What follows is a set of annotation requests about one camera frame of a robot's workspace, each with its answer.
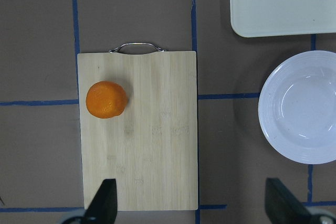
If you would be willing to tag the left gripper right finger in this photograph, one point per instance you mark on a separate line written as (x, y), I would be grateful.
(281, 206)

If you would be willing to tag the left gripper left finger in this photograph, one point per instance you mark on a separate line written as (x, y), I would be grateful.
(103, 208)

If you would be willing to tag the orange fruit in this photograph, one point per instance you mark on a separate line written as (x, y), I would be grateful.
(106, 99)

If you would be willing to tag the cream bear tray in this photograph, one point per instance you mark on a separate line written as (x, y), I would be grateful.
(263, 18)

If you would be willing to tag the white round plate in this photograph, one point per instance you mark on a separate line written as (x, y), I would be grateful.
(296, 108)

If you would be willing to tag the wooden cutting board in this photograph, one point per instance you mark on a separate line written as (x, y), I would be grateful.
(151, 148)

